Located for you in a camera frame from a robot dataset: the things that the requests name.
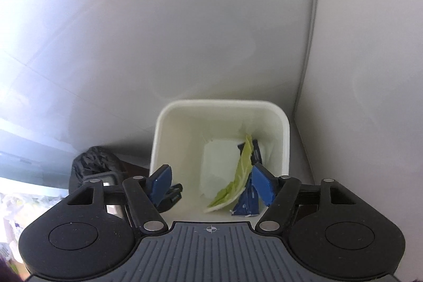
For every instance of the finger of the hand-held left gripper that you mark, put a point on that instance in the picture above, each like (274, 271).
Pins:
(173, 196)

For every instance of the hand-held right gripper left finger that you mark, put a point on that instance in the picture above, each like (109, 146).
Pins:
(159, 184)

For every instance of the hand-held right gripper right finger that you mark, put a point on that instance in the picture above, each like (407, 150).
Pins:
(262, 184)

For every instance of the dark blue plastic wrapper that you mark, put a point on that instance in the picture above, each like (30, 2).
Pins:
(246, 206)

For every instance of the green cabbage leaf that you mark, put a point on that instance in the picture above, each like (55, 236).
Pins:
(239, 169)

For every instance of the cream plastic trash bin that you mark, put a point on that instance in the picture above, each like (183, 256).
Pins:
(185, 136)

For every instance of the patterned plastic bag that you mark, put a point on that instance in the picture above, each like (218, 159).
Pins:
(19, 222)

